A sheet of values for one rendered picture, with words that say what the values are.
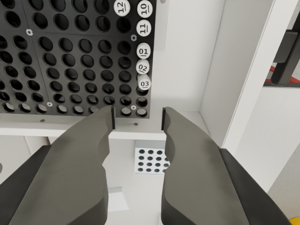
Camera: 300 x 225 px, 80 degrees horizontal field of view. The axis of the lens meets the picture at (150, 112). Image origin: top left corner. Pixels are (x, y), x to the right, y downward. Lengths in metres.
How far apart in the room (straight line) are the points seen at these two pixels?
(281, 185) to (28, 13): 2.22
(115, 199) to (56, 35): 0.46
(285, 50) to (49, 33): 0.21
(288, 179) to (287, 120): 1.74
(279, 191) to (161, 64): 2.16
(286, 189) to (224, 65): 2.15
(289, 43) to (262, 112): 0.25
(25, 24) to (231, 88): 0.20
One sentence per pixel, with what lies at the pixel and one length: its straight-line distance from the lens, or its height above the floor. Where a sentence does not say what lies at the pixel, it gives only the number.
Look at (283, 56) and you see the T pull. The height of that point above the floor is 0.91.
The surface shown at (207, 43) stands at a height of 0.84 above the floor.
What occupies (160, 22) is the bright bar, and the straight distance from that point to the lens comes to 0.23.
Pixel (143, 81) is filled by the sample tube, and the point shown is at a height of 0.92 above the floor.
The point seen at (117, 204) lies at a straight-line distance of 0.59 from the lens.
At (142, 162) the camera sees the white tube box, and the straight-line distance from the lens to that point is 0.43.
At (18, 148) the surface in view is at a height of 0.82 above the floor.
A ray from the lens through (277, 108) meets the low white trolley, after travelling 0.45.
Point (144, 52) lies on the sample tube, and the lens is 0.17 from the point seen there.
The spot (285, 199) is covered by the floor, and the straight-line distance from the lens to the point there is 2.47.
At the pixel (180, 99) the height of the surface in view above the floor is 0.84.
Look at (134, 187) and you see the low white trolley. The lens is 0.55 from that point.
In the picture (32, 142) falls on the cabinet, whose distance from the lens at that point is 0.46.
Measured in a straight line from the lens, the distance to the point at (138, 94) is 0.20.
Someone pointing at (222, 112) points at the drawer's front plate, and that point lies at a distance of 0.21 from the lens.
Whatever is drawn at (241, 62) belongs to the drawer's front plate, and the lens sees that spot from 0.19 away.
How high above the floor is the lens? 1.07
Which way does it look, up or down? 58 degrees down
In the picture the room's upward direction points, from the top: 179 degrees clockwise
